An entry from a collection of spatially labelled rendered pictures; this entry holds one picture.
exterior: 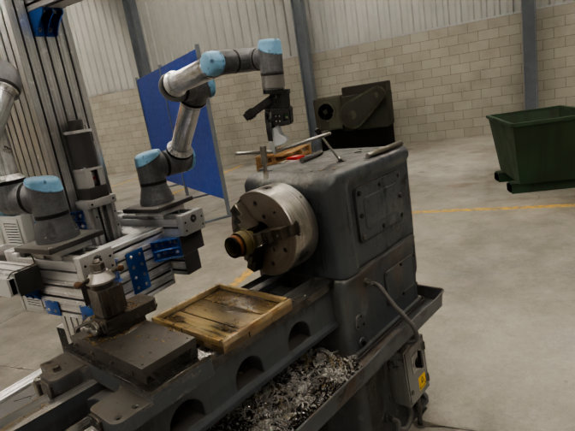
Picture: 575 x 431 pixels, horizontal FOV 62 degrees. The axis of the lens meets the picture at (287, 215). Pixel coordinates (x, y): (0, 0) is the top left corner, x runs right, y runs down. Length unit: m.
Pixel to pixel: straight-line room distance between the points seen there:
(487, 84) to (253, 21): 5.81
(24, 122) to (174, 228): 0.71
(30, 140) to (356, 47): 10.26
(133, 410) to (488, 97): 10.80
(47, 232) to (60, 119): 0.50
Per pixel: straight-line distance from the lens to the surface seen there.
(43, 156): 2.12
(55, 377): 1.48
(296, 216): 1.59
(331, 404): 1.64
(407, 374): 2.15
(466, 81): 11.49
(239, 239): 1.57
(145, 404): 1.23
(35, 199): 1.87
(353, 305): 1.81
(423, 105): 11.60
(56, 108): 2.13
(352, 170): 1.73
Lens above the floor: 1.54
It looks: 14 degrees down
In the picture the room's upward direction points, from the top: 9 degrees counter-clockwise
